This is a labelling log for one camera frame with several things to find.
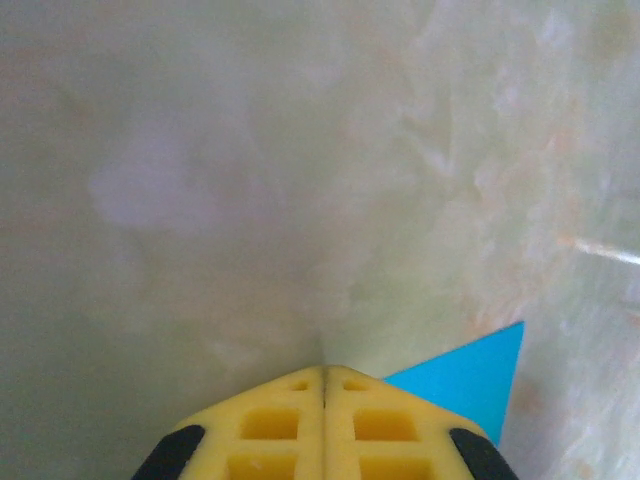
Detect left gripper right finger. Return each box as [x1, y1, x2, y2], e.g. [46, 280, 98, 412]
[323, 363, 521, 480]

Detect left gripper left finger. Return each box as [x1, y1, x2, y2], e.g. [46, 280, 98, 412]
[132, 364, 327, 480]

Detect blue square paper sheet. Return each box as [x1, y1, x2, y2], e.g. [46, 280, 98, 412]
[382, 320, 526, 449]

